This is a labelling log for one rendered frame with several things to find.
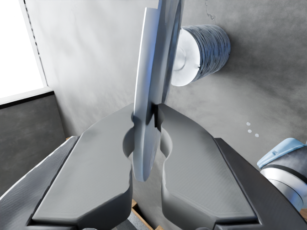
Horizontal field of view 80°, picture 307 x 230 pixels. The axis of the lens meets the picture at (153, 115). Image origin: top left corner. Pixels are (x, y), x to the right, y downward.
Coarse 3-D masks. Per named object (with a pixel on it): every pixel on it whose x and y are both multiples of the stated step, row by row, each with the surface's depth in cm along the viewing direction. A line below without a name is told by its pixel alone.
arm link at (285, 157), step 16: (288, 144) 45; (304, 144) 45; (272, 160) 45; (288, 160) 43; (304, 160) 42; (272, 176) 43; (288, 176) 41; (304, 176) 40; (288, 192) 39; (304, 192) 39; (304, 208) 42
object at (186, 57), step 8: (184, 32) 86; (184, 40) 88; (192, 40) 85; (184, 48) 89; (192, 48) 86; (176, 56) 93; (184, 56) 90; (192, 56) 88; (200, 56) 85; (176, 64) 95; (184, 64) 92; (192, 64) 89; (176, 72) 98; (184, 72) 94; (192, 72) 91; (176, 80) 100; (184, 80) 96
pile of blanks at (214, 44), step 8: (208, 24) 108; (192, 32) 86; (200, 32) 89; (208, 32) 94; (216, 32) 98; (224, 32) 104; (200, 40) 86; (208, 40) 91; (216, 40) 96; (224, 40) 101; (200, 48) 85; (208, 48) 89; (216, 48) 95; (224, 48) 102; (208, 56) 90; (216, 56) 97; (224, 56) 103; (200, 64) 87; (208, 64) 93; (216, 64) 100; (224, 64) 111; (200, 72) 91; (208, 72) 101; (192, 80) 94
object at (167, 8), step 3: (168, 0) 10; (168, 3) 10; (165, 6) 9; (168, 6) 10; (165, 9) 9; (168, 9) 11; (165, 12) 10; (168, 12) 11; (165, 15) 10; (168, 15) 11; (165, 18) 10; (165, 21) 10
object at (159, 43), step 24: (144, 24) 9; (168, 24) 12; (144, 48) 9; (168, 48) 16; (144, 72) 9; (168, 72) 29; (144, 96) 10; (168, 96) 36; (144, 120) 10; (144, 144) 12; (144, 168) 14
